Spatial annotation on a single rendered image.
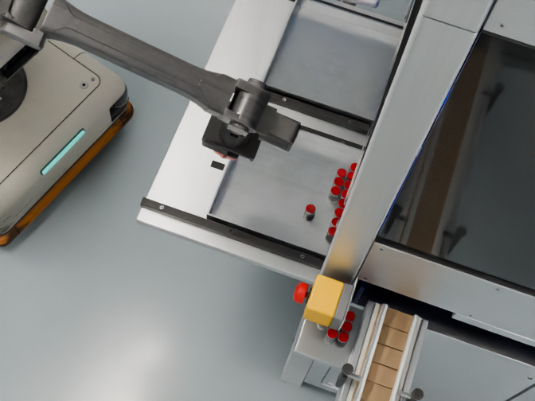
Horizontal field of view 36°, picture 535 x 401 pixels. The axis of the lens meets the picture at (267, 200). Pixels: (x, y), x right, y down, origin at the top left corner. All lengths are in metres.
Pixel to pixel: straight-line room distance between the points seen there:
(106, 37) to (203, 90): 0.17
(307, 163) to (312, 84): 0.20
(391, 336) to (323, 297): 0.18
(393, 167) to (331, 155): 0.67
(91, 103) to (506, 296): 1.53
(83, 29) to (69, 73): 1.34
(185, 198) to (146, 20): 1.42
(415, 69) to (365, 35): 1.05
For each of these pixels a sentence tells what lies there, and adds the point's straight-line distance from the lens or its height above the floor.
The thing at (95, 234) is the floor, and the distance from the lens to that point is 2.72.
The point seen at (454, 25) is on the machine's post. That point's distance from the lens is 0.91.
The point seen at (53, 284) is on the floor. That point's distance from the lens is 2.68.
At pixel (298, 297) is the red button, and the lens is 1.58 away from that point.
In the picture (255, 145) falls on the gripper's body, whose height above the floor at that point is 1.16.
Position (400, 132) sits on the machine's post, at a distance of 1.10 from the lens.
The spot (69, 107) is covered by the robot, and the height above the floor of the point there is 0.28.
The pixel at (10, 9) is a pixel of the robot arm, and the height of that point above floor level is 1.45.
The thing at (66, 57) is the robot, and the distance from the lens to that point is 2.70.
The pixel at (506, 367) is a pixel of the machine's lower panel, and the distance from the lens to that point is 1.84.
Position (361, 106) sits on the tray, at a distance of 1.91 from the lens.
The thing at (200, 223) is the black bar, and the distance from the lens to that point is 1.73.
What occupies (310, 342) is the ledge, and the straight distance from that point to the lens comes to 1.69.
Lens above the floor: 2.50
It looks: 66 degrees down
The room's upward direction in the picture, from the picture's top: 9 degrees clockwise
